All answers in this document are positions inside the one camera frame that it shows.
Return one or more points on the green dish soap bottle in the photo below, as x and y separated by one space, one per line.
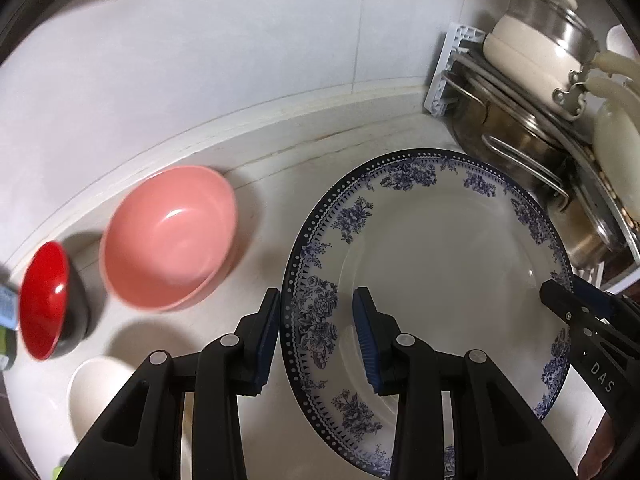
6 355

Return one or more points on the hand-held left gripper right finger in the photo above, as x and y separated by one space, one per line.
364 340

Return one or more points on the pink bowl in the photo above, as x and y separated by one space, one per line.
170 240

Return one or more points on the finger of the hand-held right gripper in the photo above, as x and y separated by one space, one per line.
595 296
565 307

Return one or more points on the cream ceramic teapot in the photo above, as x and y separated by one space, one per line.
620 145

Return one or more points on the red and black bowl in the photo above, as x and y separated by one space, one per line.
45 300

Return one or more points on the person's right hand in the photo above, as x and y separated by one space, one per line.
595 452

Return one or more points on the wide steel pot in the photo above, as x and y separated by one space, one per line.
500 130

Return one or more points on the cream white bowl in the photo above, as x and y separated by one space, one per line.
97 400

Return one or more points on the green plate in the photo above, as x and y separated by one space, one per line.
59 473

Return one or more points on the small steel pot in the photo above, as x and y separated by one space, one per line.
585 230

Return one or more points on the cream pot with glass lid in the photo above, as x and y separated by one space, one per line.
525 55

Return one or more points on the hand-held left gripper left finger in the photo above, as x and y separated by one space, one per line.
269 340

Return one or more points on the white pot rack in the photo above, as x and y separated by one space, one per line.
440 95

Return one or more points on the blue floral white plate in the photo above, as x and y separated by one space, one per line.
450 260

